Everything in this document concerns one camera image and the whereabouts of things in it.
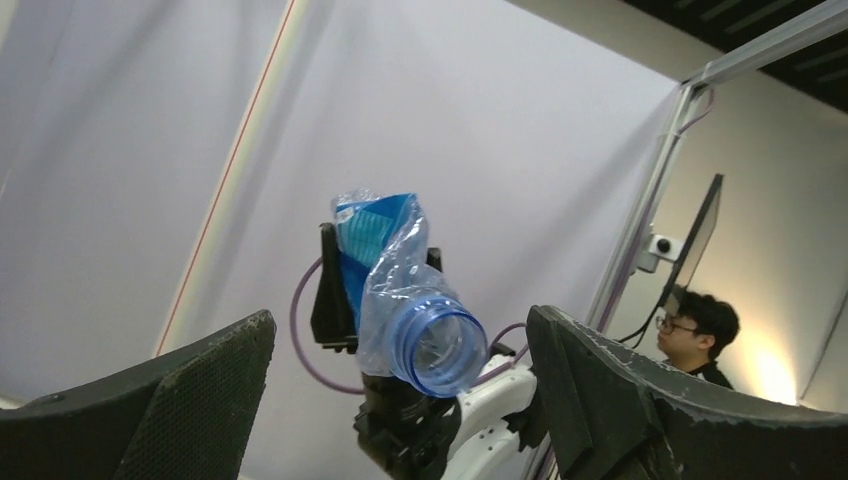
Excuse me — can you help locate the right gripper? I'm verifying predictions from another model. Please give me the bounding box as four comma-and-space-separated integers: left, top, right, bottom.
310, 222, 461, 480

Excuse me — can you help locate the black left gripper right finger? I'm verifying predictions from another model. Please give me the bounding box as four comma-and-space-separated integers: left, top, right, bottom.
526, 305, 847, 479

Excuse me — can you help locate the person with glasses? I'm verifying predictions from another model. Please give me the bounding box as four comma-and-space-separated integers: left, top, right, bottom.
656, 290, 740, 390

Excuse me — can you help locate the black monitor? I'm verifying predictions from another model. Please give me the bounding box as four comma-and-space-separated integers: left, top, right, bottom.
657, 174, 724, 312

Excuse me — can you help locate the crushed blue label bottle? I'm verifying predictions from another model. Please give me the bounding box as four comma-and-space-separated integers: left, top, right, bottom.
332, 189, 489, 398

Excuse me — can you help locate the aluminium frame post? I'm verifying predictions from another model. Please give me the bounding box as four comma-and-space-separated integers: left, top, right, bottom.
590, 0, 847, 332

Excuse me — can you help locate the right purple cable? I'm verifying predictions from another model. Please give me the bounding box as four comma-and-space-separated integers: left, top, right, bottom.
289, 256, 531, 397

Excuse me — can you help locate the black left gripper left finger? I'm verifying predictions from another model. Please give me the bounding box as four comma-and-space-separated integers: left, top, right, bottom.
1, 310, 276, 479

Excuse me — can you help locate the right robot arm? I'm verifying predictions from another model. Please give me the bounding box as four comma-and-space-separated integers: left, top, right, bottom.
289, 222, 547, 479

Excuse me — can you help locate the white PVC pipe frame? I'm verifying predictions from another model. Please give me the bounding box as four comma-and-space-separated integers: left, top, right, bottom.
153, 1, 310, 358

